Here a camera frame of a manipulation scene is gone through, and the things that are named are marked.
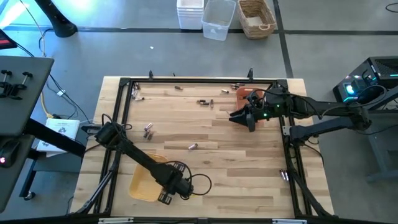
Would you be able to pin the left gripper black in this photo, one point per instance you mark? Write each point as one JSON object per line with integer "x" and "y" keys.
{"x": 174, "y": 183}

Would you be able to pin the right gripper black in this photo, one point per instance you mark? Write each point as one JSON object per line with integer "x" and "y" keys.
{"x": 267, "y": 107}

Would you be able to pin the orange plastic bin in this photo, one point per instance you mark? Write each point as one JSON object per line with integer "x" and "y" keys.
{"x": 242, "y": 95}

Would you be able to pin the yellow plastic bin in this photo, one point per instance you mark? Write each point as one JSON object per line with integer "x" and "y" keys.
{"x": 140, "y": 186}

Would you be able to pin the dark battery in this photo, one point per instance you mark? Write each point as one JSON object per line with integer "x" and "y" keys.
{"x": 178, "y": 88}
{"x": 234, "y": 84}
{"x": 205, "y": 103}
{"x": 236, "y": 87}
{"x": 211, "y": 103}
{"x": 242, "y": 84}
{"x": 200, "y": 101}

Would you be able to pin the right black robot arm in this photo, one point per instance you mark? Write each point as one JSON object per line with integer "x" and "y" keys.
{"x": 323, "y": 107}

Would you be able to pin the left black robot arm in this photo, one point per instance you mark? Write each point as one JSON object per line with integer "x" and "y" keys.
{"x": 140, "y": 155}

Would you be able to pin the woven wicker basket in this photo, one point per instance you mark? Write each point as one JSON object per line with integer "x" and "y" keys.
{"x": 256, "y": 18}

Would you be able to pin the clear plastic storage bin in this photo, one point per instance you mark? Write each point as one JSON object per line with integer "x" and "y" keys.
{"x": 217, "y": 18}

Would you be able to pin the white stacked plastic bins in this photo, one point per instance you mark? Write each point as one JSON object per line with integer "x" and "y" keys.
{"x": 189, "y": 14}

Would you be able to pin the white printed booklet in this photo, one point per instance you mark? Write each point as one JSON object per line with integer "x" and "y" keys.
{"x": 62, "y": 129}

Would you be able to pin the small white adapter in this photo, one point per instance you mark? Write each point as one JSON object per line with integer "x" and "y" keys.
{"x": 61, "y": 92}

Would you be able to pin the black computer tower with lights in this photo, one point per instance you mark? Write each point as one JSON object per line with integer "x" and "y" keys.
{"x": 382, "y": 71}

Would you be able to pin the black desk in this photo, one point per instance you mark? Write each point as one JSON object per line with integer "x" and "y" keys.
{"x": 28, "y": 102}

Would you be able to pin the black computer mouse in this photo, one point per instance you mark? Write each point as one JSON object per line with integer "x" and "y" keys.
{"x": 7, "y": 154}

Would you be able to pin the black clamp with knobs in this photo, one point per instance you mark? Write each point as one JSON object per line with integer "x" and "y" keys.
{"x": 14, "y": 84}

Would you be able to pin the black stand base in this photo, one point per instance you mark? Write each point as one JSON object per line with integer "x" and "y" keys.
{"x": 59, "y": 21}

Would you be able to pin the black device with red light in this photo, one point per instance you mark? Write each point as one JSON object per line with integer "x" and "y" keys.
{"x": 6, "y": 40}

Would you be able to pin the black aluminium table frame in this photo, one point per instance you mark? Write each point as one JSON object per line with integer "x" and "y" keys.
{"x": 202, "y": 80}

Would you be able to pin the silver metal bracket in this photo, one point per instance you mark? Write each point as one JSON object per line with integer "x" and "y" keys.
{"x": 115, "y": 220}
{"x": 289, "y": 221}

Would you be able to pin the small grey black bracket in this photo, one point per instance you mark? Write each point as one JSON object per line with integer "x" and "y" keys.
{"x": 90, "y": 129}

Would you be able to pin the grey metal desk frame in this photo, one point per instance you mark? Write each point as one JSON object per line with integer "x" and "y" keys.
{"x": 382, "y": 149}

